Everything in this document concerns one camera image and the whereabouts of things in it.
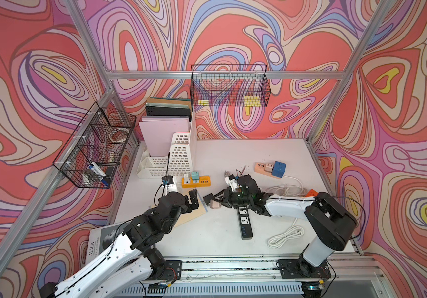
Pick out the pink folder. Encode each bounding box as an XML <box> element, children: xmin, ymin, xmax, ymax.
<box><xmin>139</xmin><ymin>115</ymin><xmax>191</xmax><ymax>157</ymax></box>

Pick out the black wire basket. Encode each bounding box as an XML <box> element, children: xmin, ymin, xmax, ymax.
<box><xmin>191</xmin><ymin>63</ymin><xmax>271</xmax><ymax>108</ymax></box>
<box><xmin>53</xmin><ymin>103</ymin><xmax>136</xmax><ymax>189</ymax></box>

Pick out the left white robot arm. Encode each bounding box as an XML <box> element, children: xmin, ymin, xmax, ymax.
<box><xmin>39</xmin><ymin>189</ymin><xmax>199</xmax><ymax>298</ymax></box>

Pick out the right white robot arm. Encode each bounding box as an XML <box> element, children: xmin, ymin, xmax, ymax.
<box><xmin>203</xmin><ymin>175</ymin><xmax>358</xmax><ymax>268</ymax></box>

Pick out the black power strip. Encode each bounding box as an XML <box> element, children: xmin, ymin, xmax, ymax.
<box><xmin>237</xmin><ymin>206</ymin><xmax>253</xmax><ymax>240</ymax></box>

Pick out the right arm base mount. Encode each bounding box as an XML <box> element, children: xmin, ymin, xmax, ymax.
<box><xmin>276</xmin><ymin>259</ymin><xmax>331</xmax><ymax>280</ymax></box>

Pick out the white plastic file organizer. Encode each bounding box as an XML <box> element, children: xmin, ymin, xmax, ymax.
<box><xmin>137</xmin><ymin>113</ymin><xmax>197</xmax><ymax>178</ymax></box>

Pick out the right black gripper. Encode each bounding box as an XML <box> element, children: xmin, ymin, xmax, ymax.
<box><xmin>211</xmin><ymin>187</ymin><xmax>252</xmax><ymax>209</ymax></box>

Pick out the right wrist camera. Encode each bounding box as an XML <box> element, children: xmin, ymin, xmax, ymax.
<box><xmin>225</xmin><ymin>175</ymin><xmax>239</xmax><ymax>192</ymax></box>

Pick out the dark books stack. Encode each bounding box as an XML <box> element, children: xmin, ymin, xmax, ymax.
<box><xmin>146</xmin><ymin>98</ymin><xmax>192</xmax><ymax>121</ymax></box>

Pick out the white coiled cable front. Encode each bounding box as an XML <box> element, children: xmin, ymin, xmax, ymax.
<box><xmin>267</xmin><ymin>223</ymin><xmax>306</xmax><ymax>250</ymax></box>

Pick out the pink small plug adapter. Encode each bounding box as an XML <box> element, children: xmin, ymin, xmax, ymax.
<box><xmin>210</xmin><ymin>201</ymin><xmax>222</xmax><ymax>209</ymax></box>

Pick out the pink power strip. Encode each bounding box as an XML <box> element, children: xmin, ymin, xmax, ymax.
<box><xmin>254</xmin><ymin>163</ymin><xmax>278</xmax><ymax>179</ymax></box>

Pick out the teal plug adapter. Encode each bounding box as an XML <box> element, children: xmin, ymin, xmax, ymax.
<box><xmin>191</xmin><ymin>171</ymin><xmax>200</xmax><ymax>183</ymax></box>

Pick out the white plug adapter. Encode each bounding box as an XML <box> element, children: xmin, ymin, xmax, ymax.
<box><xmin>182</xmin><ymin>173</ymin><xmax>191</xmax><ymax>185</ymax></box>

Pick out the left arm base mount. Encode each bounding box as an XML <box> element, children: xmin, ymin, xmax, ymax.
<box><xmin>146</xmin><ymin>260</ymin><xmax>182</xmax><ymax>282</ymax></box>

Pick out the black wire basket back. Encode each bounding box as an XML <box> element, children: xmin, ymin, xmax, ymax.
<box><xmin>191</xmin><ymin>63</ymin><xmax>271</xmax><ymax>108</ymax></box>

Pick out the black wire basket left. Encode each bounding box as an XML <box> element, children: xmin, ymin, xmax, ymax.
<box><xmin>53</xmin><ymin>103</ymin><xmax>136</xmax><ymax>189</ymax></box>

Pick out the blue cube socket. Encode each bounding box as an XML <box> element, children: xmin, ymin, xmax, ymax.
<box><xmin>271</xmin><ymin>161</ymin><xmax>287</xmax><ymax>178</ymax></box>

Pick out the black white magazine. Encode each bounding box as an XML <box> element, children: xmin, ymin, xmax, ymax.
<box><xmin>85</xmin><ymin>223</ymin><xmax>126</xmax><ymax>266</ymax></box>

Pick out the yellow power strip with adapters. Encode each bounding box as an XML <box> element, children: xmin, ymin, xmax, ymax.
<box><xmin>181</xmin><ymin>176</ymin><xmax>212</xmax><ymax>188</ymax></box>

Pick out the orange cube socket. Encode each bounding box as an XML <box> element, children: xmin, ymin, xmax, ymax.
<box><xmin>305</xmin><ymin>189</ymin><xmax>318</xmax><ymax>197</ymax></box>

